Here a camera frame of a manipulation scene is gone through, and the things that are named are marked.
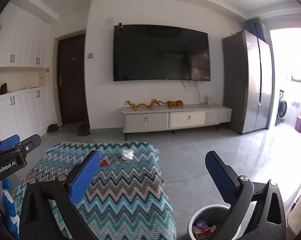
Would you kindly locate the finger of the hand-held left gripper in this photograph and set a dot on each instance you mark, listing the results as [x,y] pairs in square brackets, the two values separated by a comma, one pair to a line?
[30,143]
[9,142]

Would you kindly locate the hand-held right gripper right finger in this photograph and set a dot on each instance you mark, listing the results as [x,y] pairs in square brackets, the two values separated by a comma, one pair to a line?
[220,172]

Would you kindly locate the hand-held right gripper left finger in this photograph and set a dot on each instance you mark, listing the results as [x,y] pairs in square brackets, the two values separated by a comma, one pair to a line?
[85,177]

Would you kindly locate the grey trash bin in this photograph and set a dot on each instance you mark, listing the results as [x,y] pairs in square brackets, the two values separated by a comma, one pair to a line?
[208,211]

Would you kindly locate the purple toy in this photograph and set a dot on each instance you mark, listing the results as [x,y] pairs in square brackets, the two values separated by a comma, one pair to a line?
[201,223]

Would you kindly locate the red snack packet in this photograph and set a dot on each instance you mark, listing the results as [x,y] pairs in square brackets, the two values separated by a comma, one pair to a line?
[206,231]

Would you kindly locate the small red wrapper scrap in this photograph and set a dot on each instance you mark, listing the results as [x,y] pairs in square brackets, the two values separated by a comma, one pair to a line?
[104,163]

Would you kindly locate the dark shoes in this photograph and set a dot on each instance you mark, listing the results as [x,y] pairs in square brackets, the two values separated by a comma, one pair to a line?
[52,128]

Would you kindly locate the brown doormat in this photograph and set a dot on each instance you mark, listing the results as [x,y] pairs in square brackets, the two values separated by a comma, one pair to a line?
[68,128]

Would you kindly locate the teal zigzag blanket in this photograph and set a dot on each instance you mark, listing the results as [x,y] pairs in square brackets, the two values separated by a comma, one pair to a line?
[128,192]

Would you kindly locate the blue white plastic object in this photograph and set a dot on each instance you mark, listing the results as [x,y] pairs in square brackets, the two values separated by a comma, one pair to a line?
[10,210]

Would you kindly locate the crumpled white tissue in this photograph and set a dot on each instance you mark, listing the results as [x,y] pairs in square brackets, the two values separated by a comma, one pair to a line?
[128,154]

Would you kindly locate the brown boots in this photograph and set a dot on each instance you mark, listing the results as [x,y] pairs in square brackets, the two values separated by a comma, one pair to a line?
[83,128]

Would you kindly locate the black bag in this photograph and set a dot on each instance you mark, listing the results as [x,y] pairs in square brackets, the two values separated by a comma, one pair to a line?
[3,88]

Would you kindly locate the white tv cabinet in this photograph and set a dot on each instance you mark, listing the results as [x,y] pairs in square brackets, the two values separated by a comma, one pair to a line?
[175,118]

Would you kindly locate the white bottle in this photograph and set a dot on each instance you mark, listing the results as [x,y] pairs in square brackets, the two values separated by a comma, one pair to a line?
[208,100]

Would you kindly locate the dark brown door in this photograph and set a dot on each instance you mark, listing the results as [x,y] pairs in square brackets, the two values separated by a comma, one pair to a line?
[71,80]

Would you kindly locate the golden tiger figurine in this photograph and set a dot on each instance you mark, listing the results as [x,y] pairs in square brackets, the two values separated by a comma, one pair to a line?
[175,103]

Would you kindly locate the long golden dragon figurine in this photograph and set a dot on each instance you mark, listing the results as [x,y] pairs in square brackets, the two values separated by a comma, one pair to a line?
[136,105]

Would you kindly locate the washing machine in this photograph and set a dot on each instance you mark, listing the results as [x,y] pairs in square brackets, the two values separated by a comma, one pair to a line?
[281,107]

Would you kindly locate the grey refrigerator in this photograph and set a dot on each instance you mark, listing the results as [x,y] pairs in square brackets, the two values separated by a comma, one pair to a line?
[245,85]

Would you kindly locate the short golden dragon figurine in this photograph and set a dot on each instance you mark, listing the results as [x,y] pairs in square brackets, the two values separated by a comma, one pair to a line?
[156,103]

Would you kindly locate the blue curtain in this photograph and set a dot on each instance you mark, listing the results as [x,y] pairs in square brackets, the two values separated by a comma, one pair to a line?
[254,28]

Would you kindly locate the white wall cupboard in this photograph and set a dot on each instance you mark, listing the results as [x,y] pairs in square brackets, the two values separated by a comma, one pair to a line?
[23,42]

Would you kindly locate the wall light switch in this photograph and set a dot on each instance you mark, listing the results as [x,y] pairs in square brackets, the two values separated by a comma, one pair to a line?
[90,55]

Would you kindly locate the black wall television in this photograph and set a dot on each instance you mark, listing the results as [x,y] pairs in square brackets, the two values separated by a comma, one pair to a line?
[160,52]

